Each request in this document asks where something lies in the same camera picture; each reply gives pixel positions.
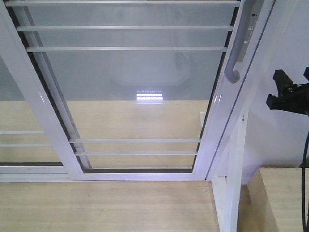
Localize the white wooden support brace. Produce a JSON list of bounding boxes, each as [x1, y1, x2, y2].
[[205, 108, 249, 232]]

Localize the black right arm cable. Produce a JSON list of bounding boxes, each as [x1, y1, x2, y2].
[[300, 131, 309, 232]]

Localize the white sliding glass door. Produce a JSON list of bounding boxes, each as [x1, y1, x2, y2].
[[0, 0, 267, 182]]

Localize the light wooden box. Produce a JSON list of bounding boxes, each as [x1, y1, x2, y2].
[[237, 168, 303, 232]]

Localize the white door frame post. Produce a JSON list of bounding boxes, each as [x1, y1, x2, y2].
[[194, 0, 298, 180]]

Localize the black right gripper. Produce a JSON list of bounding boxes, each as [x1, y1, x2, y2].
[[266, 70, 309, 114]]

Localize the grey door handle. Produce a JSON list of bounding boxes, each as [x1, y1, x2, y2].
[[225, 0, 264, 83]]

